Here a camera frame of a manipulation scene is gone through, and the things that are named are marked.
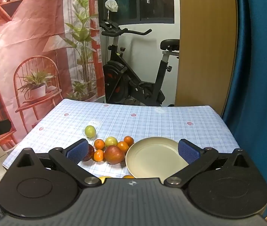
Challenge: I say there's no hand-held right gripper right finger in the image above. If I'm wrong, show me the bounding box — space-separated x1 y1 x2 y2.
164 139 256 190

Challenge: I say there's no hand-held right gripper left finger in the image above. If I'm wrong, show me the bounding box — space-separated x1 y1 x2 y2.
11 138 101 189

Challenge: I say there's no dark brown mangosteen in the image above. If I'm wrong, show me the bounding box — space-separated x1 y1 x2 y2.
82 144 95 162

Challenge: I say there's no cream round plate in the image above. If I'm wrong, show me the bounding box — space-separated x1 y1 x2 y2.
125 137 189 179

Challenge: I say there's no red apple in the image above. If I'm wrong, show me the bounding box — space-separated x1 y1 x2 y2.
104 145 125 165

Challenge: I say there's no green jujube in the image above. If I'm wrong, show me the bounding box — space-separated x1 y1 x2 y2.
85 125 96 138

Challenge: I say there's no yellow-green jujube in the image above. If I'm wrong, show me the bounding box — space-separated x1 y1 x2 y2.
105 137 118 148

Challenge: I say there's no blue checked tablecloth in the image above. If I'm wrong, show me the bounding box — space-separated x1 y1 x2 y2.
2 98 240 186

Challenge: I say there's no black exercise bike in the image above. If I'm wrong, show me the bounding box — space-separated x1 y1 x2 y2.
99 20 180 107

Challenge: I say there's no printed backdrop cloth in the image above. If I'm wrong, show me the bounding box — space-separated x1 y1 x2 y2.
0 0 106 151

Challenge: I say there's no blue curtain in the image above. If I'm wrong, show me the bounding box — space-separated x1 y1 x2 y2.
221 0 267 220

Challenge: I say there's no wooden panel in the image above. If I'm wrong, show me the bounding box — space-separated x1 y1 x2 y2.
174 0 238 107

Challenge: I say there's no white cloth cap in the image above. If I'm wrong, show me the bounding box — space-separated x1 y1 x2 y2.
105 0 119 13

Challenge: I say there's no dark window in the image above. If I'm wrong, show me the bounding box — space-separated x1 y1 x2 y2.
98 0 175 25

